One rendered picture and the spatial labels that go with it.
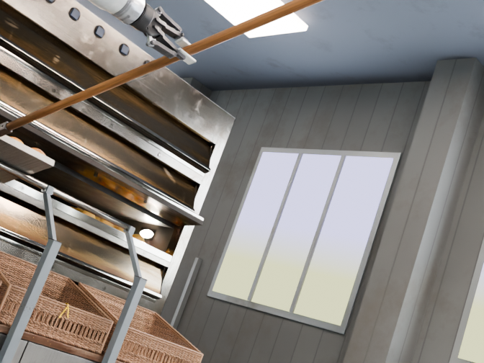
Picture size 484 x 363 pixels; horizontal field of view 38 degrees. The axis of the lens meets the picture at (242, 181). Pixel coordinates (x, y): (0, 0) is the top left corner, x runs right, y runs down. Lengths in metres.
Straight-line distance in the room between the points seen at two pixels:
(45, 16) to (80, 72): 0.32
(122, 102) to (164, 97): 0.28
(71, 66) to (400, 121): 2.82
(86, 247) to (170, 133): 0.79
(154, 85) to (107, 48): 0.35
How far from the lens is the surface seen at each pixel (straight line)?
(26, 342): 3.01
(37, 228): 3.56
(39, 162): 2.95
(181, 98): 4.02
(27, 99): 3.50
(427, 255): 4.75
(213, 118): 4.18
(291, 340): 5.37
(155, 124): 3.90
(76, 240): 3.69
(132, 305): 3.19
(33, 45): 3.52
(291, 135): 6.19
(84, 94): 2.41
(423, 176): 4.86
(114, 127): 3.74
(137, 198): 3.81
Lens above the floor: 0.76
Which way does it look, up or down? 14 degrees up
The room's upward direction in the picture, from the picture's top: 20 degrees clockwise
